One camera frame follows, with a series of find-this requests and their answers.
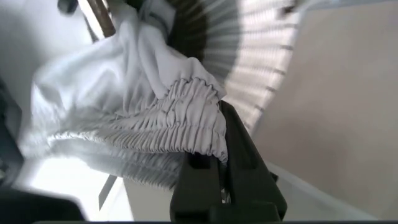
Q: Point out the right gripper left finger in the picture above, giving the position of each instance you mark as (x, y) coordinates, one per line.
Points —
(192, 193)

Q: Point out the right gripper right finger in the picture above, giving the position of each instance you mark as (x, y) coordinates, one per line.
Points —
(265, 189)

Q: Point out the pale grey shorts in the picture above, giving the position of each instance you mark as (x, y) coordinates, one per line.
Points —
(124, 93)

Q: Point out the white laundry basket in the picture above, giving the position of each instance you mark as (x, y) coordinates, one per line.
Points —
(255, 56)

